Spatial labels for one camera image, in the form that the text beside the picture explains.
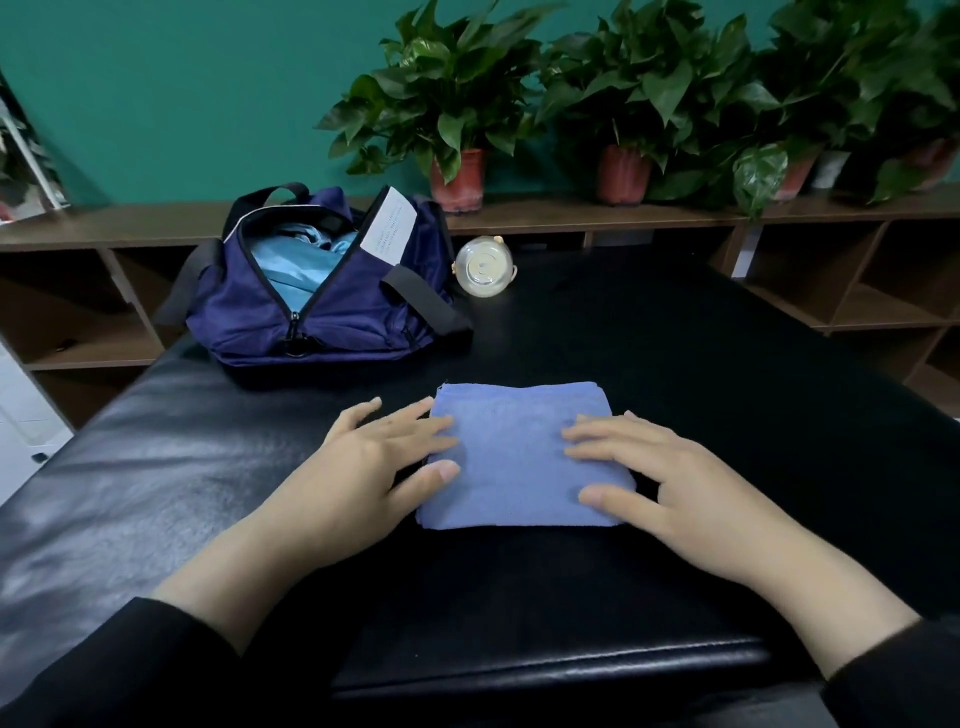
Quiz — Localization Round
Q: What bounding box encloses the person's right hand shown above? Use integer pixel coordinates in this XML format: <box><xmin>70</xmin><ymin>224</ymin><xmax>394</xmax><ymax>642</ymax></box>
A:
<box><xmin>561</xmin><ymin>411</ymin><xmax>834</xmax><ymax>594</ymax></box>

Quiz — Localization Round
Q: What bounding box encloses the person's left hand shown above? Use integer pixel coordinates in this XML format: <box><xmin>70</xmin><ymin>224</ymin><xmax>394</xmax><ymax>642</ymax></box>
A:
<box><xmin>262</xmin><ymin>396</ymin><xmax>462</xmax><ymax>579</ymax></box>

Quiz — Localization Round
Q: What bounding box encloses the purple cloth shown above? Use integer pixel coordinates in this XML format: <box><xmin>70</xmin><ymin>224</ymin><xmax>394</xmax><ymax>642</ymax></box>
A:
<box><xmin>415</xmin><ymin>381</ymin><xmax>638</xmax><ymax>533</ymax></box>

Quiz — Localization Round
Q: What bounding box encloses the navy blue bag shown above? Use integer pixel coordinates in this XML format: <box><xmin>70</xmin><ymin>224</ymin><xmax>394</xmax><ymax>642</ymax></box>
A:
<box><xmin>154</xmin><ymin>181</ymin><xmax>476</xmax><ymax>369</ymax></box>

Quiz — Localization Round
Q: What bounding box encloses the light blue vest black trim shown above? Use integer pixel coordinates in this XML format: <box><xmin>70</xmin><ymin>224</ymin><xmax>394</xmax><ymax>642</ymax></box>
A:
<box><xmin>247</xmin><ymin>222</ymin><xmax>362</xmax><ymax>314</ymax></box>

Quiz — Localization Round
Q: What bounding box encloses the clear bottle silver cap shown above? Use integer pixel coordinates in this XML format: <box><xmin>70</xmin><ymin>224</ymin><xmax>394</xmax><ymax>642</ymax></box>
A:
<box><xmin>451</xmin><ymin>235</ymin><xmax>519</xmax><ymax>300</ymax></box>

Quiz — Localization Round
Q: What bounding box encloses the person's left forearm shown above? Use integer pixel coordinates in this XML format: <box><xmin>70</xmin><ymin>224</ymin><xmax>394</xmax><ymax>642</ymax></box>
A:
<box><xmin>0</xmin><ymin>532</ymin><xmax>317</xmax><ymax>728</ymax></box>

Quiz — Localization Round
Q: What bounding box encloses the person's right forearm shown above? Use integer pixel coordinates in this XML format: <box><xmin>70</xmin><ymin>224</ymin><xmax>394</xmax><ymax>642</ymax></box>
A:
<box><xmin>780</xmin><ymin>532</ymin><xmax>960</xmax><ymax>728</ymax></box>

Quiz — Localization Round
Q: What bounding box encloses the black leather bench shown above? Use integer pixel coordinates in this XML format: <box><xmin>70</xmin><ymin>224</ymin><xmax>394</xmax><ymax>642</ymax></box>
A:
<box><xmin>0</xmin><ymin>247</ymin><xmax>960</xmax><ymax>728</ymax></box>

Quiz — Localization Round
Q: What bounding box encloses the wooden shelf cabinet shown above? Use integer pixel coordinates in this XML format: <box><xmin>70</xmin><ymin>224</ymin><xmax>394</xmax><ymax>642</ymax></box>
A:
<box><xmin>0</xmin><ymin>183</ymin><xmax>960</xmax><ymax>429</ymax></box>

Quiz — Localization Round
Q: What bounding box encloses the green plant in red pot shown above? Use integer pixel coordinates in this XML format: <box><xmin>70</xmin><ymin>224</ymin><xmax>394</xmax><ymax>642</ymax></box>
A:
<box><xmin>862</xmin><ymin>0</ymin><xmax>960</xmax><ymax>207</ymax></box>
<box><xmin>318</xmin><ymin>0</ymin><xmax>560</xmax><ymax>215</ymax></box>
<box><xmin>537</xmin><ymin>0</ymin><xmax>752</xmax><ymax>207</ymax></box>

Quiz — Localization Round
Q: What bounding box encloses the green plant in white pot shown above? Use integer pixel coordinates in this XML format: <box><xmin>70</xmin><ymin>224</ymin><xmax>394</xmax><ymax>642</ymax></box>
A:
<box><xmin>732</xmin><ymin>0</ymin><xmax>909</xmax><ymax>216</ymax></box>

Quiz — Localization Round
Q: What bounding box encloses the white wheeled cart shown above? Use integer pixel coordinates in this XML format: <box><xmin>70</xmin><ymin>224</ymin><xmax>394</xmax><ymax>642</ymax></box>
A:
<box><xmin>0</xmin><ymin>75</ymin><xmax>69</xmax><ymax>224</ymax></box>

